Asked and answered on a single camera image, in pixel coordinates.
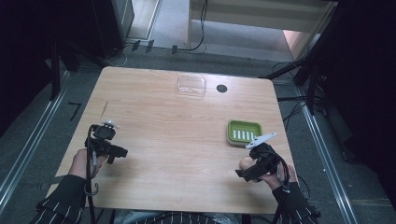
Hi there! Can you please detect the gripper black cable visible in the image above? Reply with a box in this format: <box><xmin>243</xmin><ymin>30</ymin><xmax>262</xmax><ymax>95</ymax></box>
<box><xmin>84</xmin><ymin>124</ymin><xmax>100</xmax><ymax>224</ymax></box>
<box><xmin>271</xmin><ymin>152</ymin><xmax>293</xmax><ymax>224</ymax></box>

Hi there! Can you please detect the black tripod stand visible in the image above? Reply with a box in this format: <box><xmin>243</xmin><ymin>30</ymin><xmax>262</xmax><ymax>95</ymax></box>
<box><xmin>259</xmin><ymin>0</ymin><xmax>344</xmax><ymax>116</ymax></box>

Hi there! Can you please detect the white floor cable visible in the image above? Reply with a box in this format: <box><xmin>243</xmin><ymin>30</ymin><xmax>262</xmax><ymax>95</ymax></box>
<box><xmin>104</xmin><ymin>43</ymin><xmax>134</xmax><ymax>68</ymax></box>

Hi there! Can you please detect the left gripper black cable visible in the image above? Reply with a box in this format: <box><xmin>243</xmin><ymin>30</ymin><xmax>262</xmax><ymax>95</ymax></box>
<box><xmin>84</xmin><ymin>124</ymin><xmax>100</xmax><ymax>224</ymax></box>

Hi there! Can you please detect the black hanging cable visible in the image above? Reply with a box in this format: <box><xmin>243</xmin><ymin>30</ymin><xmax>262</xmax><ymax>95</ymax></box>
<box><xmin>171</xmin><ymin>0</ymin><xmax>209</xmax><ymax>55</ymax></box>

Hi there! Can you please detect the green soap dish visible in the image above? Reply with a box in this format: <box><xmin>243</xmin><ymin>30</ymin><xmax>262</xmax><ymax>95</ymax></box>
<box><xmin>226</xmin><ymin>119</ymin><xmax>263</xmax><ymax>147</ymax></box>

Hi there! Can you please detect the black cabinet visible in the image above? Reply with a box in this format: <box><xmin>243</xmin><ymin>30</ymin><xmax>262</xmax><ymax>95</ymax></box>
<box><xmin>91</xmin><ymin>0</ymin><xmax>135</xmax><ymax>59</ymax></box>

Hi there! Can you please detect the clear plastic box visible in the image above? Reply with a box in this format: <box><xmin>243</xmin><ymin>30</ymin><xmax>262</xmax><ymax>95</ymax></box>
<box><xmin>176</xmin><ymin>75</ymin><xmax>207</xmax><ymax>98</ymax></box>

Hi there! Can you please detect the metal floor rail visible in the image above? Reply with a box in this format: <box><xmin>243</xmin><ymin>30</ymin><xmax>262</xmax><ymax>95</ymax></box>
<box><xmin>0</xmin><ymin>70</ymin><xmax>72</xmax><ymax>216</ymax></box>
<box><xmin>293</xmin><ymin>88</ymin><xmax>360</xmax><ymax>224</ymax></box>

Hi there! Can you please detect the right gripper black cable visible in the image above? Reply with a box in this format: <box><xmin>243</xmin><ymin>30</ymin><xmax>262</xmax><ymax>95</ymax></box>
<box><xmin>271</xmin><ymin>152</ymin><xmax>293</xmax><ymax>224</ymax></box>

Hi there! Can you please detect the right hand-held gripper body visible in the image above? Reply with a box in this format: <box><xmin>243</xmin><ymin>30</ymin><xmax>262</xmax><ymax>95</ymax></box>
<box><xmin>245</xmin><ymin>132</ymin><xmax>283</xmax><ymax>175</ymax></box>

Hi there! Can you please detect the black metal stand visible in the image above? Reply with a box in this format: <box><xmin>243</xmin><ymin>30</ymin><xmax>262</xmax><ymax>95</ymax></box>
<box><xmin>46</xmin><ymin>36</ymin><xmax>80</xmax><ymax>101</ymax></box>

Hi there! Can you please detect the person's right hand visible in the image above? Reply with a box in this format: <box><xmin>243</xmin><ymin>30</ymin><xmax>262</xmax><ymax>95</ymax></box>
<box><xmin>257</xmin><ymin>163</ymin><xmax>299</xmax><ymax>191</ymax></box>

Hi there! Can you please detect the person's torso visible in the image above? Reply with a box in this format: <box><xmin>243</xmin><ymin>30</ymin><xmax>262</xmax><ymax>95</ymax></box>
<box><xmin>113</xmin><ymin>209</ymin><xmax>245</xmax><ymax>224</ymax></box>

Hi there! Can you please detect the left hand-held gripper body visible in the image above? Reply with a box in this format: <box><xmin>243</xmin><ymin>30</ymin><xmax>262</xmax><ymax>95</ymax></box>
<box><xmin>84</xmin><ymin>119</ymin><xmax>123</xmax><ymax>158</ymax></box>

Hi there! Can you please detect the person's left hand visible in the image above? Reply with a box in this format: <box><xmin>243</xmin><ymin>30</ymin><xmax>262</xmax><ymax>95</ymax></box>
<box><xmin>68</xmin><ymin>147</ymin><xmax>108</xmax><ymax>181</ymax></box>

